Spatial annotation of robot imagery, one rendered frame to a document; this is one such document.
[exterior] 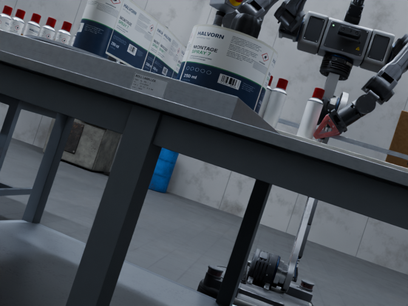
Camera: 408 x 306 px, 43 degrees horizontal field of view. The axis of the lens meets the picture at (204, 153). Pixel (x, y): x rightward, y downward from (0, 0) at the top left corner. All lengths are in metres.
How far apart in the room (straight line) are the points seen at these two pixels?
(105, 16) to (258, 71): 0.40
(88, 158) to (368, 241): 4.75
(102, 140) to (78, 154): 0.44
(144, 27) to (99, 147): 6.88
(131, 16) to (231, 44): 0.34
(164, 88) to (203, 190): 8.08
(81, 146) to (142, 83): 7.36
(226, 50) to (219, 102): 0.17
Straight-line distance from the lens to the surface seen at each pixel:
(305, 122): 1.70
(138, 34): 1.39
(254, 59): 1.11
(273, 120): 1.72
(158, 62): 1.49
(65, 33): 2.11
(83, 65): 1.10
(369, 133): 9.15
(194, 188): 9.09
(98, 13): 1.29
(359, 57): 2.42
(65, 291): 1.75
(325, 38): 2.42
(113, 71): 1.06
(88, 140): 8.33
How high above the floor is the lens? 0.75
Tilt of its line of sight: 1 degrees up
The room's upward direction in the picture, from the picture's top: 18 degrees clockwise
